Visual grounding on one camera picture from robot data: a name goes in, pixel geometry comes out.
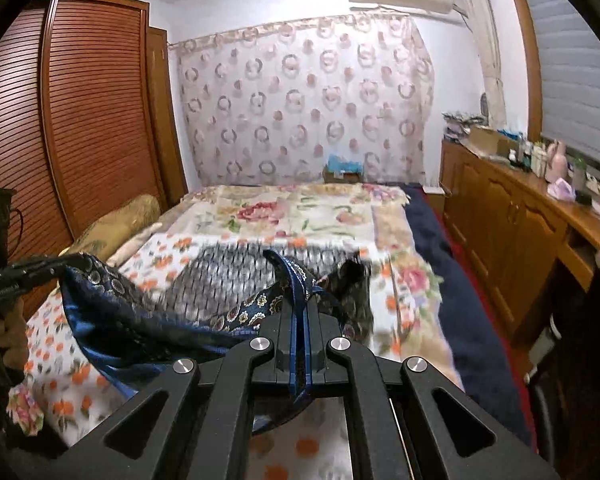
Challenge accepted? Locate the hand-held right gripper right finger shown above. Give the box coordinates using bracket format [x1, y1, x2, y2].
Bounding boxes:
[304, 304, 561, 480]

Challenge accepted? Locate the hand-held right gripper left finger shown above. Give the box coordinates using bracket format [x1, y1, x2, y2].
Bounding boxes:
[10, 304, 298, 480]

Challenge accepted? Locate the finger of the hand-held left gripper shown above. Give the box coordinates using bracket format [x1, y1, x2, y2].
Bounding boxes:
[0, 254, 78, 303]

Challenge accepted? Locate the grey patterned garment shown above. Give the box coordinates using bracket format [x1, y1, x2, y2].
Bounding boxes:
[162, 241, 378, 343]

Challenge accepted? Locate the blue patterned satin robe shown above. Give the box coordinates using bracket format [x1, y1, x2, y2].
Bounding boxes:
[60, 249, 343, 433]

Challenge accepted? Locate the person's left hand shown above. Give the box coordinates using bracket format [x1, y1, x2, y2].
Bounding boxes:
[0, 305, 31, 361]

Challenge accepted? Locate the brown floral folded quilt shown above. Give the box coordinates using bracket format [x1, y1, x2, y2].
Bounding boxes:
[62, 194, 162, 257]

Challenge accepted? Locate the rose print blanket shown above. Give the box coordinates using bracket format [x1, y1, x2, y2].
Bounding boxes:
[177, 184, 463, 391]

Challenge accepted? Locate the navy blanket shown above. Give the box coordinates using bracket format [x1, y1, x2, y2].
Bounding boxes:
[402, 185, 536, 448]

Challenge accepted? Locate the wooden louvered wardrobe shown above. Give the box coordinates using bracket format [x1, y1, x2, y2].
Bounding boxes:
[0, 0, 190, 321]

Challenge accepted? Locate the cardboard box with blue cloth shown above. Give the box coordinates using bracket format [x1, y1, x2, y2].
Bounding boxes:
[322, 154, 363, 184]

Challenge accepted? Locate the wooden sideboard cabinet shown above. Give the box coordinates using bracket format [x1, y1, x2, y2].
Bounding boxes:
[439, 139, 600, 351]

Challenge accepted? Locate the circle pattern curtain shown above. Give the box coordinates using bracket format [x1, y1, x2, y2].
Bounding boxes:
[172, 14, 436, 188]

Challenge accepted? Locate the stack of folded cloths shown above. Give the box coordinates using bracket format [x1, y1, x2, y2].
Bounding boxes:
[442, 110, 486, 142]

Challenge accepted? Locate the black chair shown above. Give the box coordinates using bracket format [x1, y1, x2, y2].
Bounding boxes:
[525, 250, 600, 466]

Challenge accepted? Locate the open cardboard box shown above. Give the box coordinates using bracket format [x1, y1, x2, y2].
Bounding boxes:
[467, 125, 518, 158]

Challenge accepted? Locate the row of toiletry bottles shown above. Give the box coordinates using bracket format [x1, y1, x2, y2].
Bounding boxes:
[510, 140, 548, 176]

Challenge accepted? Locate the pink kettle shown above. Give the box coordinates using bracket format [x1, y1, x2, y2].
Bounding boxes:
[545, 141, 568, 183]

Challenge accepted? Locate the white lace drape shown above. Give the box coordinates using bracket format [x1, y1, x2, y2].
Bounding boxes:
[455, 0, 506, 128]

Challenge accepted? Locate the grey window blind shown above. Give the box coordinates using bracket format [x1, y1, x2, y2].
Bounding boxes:
[512, 0, 600, 171]

